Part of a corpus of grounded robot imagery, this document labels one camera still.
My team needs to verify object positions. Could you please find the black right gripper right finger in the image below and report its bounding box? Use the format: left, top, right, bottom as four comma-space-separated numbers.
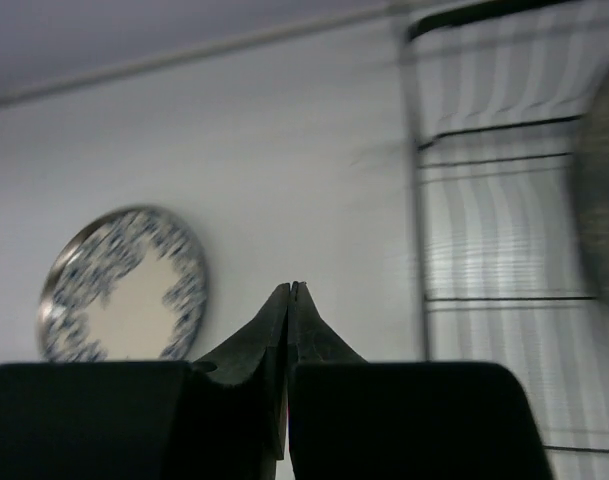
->
287, 282, 553, 479

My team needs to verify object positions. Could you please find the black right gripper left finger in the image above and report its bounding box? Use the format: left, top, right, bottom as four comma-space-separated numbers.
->
0, 284, 290, 479

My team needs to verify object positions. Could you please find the brown rimmed cream plate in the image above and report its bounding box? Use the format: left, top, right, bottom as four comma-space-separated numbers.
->
35, 203, 213, 364

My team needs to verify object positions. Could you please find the dark green reindeer plate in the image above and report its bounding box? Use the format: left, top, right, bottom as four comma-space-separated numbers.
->
569, 67, 609, 309

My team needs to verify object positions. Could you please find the black wire dish rack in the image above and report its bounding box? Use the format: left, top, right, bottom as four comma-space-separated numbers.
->
400, 1, 609, 456

